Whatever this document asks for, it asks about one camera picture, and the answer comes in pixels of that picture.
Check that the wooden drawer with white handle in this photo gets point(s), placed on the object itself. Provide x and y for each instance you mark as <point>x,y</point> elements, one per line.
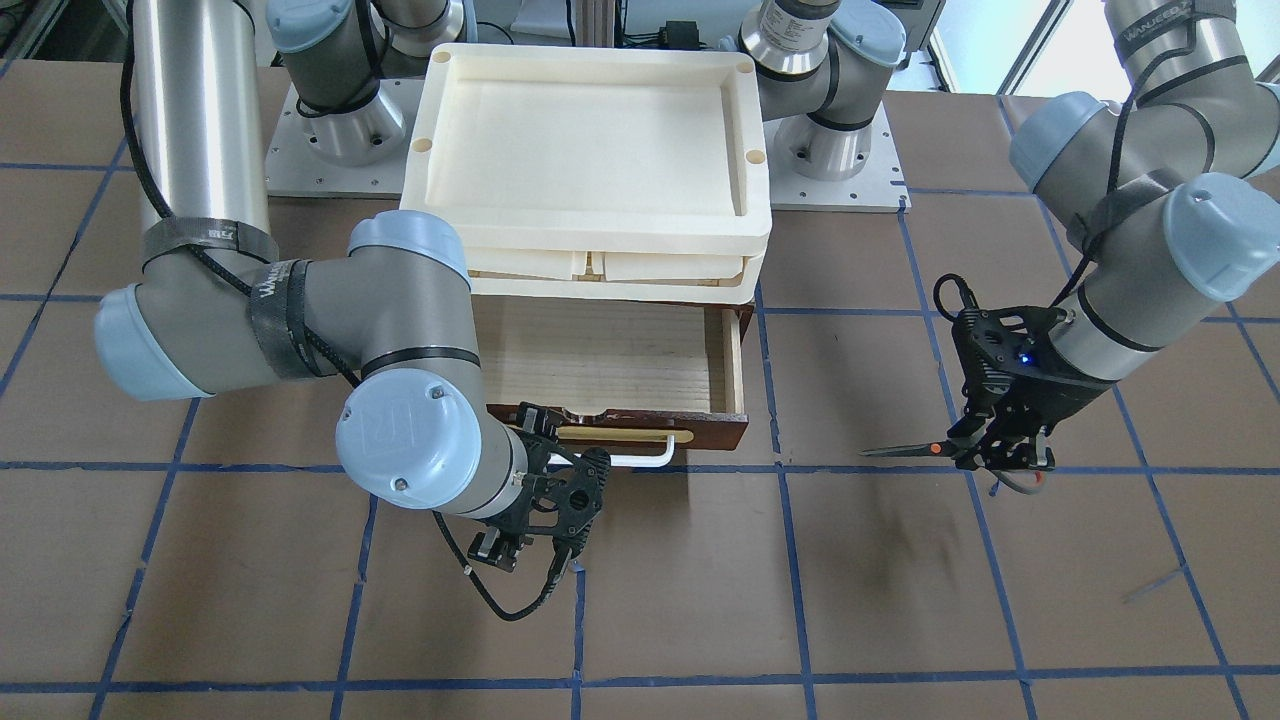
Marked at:
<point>626,375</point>

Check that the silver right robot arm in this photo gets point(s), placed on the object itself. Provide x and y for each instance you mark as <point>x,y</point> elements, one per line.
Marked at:
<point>218,309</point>

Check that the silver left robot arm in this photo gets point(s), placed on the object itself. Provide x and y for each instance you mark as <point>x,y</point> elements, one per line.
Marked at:
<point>1148,191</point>

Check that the cream plastic tray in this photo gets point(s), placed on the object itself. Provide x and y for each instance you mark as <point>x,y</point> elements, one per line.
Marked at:
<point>593,173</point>

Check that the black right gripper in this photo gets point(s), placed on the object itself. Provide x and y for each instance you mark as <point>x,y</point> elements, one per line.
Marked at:
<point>532,478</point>

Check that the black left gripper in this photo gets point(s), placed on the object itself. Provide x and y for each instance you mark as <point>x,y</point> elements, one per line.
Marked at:
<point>1062,397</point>

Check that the orange handled scissors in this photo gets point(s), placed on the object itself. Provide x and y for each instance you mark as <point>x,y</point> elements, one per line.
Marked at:
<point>1022,468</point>

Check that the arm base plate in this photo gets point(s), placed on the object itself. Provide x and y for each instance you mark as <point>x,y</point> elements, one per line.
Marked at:
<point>814,168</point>
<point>362,154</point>

